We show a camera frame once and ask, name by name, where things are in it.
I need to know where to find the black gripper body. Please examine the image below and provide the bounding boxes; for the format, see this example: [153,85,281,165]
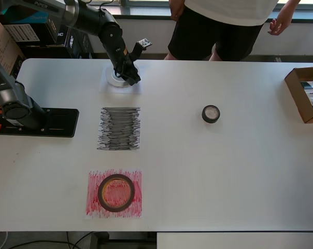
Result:
[113,57,141,78]

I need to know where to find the white tape roll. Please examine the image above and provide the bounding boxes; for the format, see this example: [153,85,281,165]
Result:
[106,66,139,89]

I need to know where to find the black tape roll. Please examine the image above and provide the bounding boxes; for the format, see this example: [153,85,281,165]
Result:
[202,105,221,125]

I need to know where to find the red tape roll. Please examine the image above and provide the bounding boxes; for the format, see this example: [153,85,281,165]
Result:
[97,173,137,213]

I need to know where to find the person left forearm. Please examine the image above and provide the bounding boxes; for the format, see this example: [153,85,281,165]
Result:
[280,0,302,20]

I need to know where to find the person right hand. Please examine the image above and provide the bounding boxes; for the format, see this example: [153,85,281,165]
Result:
[168,0,186,21]

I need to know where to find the person left hand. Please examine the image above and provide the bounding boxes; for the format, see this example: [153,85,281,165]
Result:
[267,11,294,36]

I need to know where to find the blank white paper sheet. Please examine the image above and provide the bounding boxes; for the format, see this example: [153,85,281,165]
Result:
[98,64,145,94]

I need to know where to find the black monitor box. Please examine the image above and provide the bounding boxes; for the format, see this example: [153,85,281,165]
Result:
[67,27,96,60]

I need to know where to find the black scribbled paper sheet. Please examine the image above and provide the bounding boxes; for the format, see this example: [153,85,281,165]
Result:
[96,106,142,153]

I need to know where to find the person white shirt black shorts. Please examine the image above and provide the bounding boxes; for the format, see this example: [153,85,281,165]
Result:
[163,0,279,62]

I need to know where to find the black box with blue print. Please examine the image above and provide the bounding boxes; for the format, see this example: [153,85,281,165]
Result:
[2,7,66,44]

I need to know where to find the black box with white label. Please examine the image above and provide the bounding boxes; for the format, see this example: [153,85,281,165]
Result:
[3,23,69,48]

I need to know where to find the cardboard box with shipping label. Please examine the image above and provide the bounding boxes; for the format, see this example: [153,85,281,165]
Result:
[0,11,26,78]

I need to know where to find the red scribbled paper sheet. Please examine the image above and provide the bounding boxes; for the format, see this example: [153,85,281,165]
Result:
[84,169,143,220]

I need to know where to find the open brown cardboard box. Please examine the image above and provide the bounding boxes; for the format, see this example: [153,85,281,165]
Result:
[284,66,313,125]

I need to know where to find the black camera cable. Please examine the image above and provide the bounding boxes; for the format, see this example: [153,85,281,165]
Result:
[113,66,126,79]

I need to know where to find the wrist camera board on bracket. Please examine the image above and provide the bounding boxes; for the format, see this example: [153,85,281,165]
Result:
[130,38,153,62]

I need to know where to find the dark window frame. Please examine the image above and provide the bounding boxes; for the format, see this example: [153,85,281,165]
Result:
[112,0,313,24]

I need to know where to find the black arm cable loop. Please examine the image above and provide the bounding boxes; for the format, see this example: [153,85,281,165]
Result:
[98,0,115,11]

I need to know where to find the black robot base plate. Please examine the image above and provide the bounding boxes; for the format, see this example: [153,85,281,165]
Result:
[0,107,79,138]

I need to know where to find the black table leg frame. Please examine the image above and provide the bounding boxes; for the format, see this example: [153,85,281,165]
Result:
[91,231,157,249]

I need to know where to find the black floor cable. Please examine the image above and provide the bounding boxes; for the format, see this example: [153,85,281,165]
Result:
[1,231,95,249]

